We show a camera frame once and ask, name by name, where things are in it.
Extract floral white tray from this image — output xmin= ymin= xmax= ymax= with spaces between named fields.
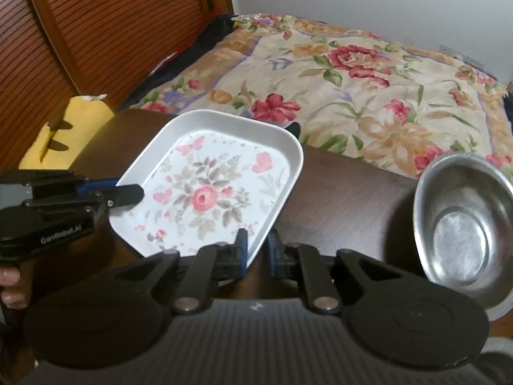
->
xmin=109 ymin=109 xmax=303 ymax=262

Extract steel bowl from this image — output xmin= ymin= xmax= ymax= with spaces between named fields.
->
xmin=412 ymin=152 xmax=512 ymax=321

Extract person's left hand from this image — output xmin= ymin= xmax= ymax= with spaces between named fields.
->
xmin=0 ymin=266 xmax=26 ymax=309

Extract yellow plush toy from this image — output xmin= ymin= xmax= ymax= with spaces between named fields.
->
xmin=18 ymin=94 xmax=114 ymax=170

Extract wooden louvered wardrobe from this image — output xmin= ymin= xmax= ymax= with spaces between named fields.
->
xmin=1 ymin=0 xmax=233 ymax=169

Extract dark clothes on bed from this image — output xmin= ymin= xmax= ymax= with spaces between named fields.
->
xmin=137 ymin=14 xmax=235 ymax=94

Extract floral bed quilt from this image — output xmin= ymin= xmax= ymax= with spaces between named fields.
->
xmin=124 ymin=13 xmax=512 ymax=177

